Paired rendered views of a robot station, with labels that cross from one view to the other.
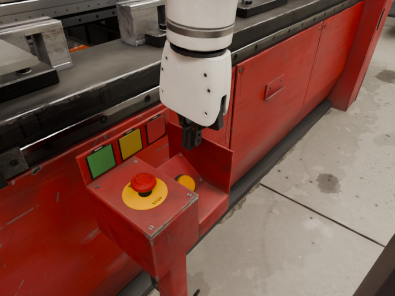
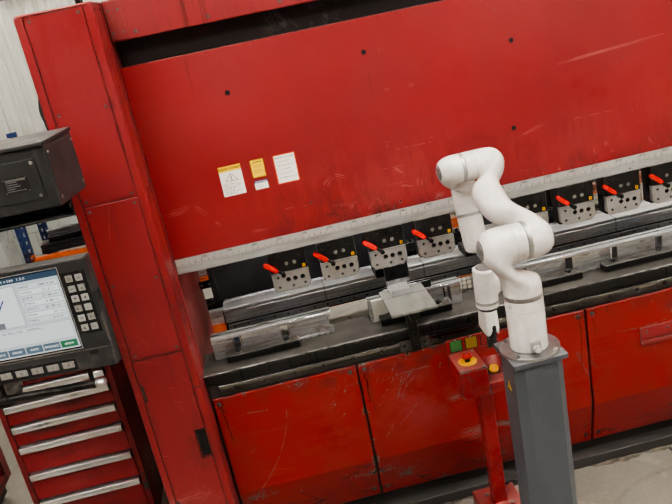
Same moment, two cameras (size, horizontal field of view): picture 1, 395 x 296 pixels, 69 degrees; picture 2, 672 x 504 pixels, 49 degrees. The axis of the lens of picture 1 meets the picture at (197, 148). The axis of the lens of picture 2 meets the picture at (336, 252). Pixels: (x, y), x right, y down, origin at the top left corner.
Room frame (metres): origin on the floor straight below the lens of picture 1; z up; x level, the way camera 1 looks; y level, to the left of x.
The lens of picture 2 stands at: (-1.73, -1.42, 2.17)
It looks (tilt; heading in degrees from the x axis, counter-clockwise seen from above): 19 degrees down; 45
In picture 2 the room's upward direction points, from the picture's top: 12 degrees counter-clockwise
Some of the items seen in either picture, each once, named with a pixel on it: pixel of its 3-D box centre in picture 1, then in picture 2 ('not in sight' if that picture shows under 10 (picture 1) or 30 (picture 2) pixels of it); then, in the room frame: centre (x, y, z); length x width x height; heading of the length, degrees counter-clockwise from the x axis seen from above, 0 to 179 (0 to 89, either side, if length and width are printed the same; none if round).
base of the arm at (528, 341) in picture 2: not in sight; (526, 322); (0.15, -0.29, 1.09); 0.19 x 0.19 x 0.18
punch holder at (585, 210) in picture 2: not in sight; (572, 200); (1.03, -0.05, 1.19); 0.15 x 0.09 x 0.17; 140
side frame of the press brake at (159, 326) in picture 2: not in sight; (159, 291); (-0.19, 1.22, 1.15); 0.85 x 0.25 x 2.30; 50
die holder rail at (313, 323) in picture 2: not in sight; (272, 333); (0.02, 0.81, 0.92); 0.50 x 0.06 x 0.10; 140
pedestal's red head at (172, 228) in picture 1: (163, 187); (479, 364); (0.37, 0.06, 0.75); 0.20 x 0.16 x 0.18; 141
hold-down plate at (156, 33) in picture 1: (190, 27); (546, 281); (0.86, 0.02, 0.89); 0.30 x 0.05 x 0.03; 140
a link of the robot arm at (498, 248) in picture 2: not in sight; (508, 262); (0.12, -0.27, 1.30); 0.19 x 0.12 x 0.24; 141
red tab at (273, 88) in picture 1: (276, 87); (657, 332); (1.12, -0.33, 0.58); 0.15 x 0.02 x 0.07; 140
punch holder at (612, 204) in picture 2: not in sight; (618, 190); (1.18, -0.18, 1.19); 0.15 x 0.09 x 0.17; 140
